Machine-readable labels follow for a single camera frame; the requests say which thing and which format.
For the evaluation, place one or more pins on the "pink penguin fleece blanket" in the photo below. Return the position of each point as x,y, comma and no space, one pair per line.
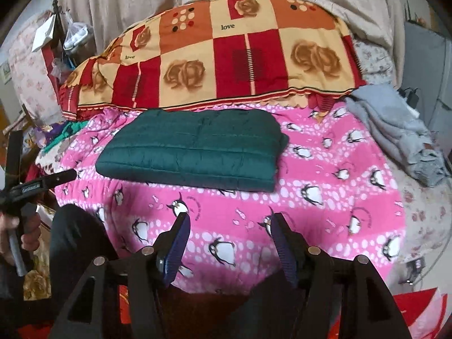
334,187

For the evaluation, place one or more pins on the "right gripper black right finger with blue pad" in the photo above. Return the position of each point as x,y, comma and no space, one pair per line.
328,288

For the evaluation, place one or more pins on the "floral covered bundle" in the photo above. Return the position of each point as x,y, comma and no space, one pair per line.
31,81

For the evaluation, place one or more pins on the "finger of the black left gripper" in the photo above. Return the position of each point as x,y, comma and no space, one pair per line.
13,159
44,183

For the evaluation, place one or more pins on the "grey sweatshirt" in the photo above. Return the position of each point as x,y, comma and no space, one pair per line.
399,133

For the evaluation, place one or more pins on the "red cream rose blanket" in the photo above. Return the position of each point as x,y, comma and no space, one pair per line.
220,52

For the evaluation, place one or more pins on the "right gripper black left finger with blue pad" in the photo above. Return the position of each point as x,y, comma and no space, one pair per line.
119,299

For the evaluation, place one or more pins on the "clear plastic bag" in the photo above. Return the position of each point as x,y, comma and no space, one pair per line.
78,33

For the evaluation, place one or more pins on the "dark green puffer jacket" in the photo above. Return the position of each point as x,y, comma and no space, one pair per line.
228,149

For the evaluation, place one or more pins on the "person's dark trouser leg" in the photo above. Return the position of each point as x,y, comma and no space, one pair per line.
77,238

